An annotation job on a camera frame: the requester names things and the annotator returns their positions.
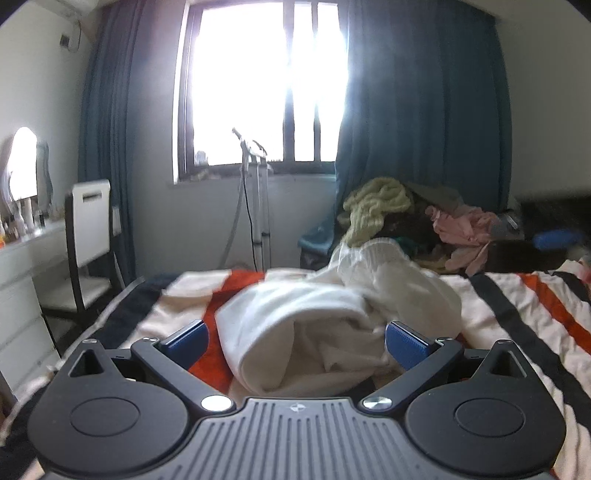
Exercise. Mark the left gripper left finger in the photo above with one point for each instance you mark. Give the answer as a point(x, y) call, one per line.
point(168, 361)

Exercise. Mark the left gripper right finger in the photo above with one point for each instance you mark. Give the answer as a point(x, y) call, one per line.
point(427, 364)

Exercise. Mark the white zip jacket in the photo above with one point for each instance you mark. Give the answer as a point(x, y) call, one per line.
point(322, 333)

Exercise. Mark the dark clothes pile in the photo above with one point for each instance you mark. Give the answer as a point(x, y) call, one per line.
point(413, 230)

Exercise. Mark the white chair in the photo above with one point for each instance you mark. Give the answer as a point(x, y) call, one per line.
point(93, 272)

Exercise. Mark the pink garment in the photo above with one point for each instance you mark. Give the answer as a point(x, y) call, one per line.
point(468, 230)

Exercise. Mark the white dressing table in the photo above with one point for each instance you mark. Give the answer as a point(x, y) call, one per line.
point(26, 343)

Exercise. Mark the pale green knit garment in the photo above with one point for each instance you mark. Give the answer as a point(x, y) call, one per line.
point(364, 211)

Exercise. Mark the blue cushion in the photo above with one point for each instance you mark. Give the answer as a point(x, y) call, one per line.
point(560, 239)

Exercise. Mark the round vanity mirror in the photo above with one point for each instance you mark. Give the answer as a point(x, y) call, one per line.
point(22, 165)

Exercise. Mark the right teal curtain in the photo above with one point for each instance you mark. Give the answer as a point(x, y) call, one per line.
point(427, 102)

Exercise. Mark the teal curtain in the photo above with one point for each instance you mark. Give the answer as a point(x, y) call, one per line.
point(427, 102)
point(128, 113)

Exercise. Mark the left teal curtain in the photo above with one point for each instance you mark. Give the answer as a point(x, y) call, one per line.
point(128, 113)

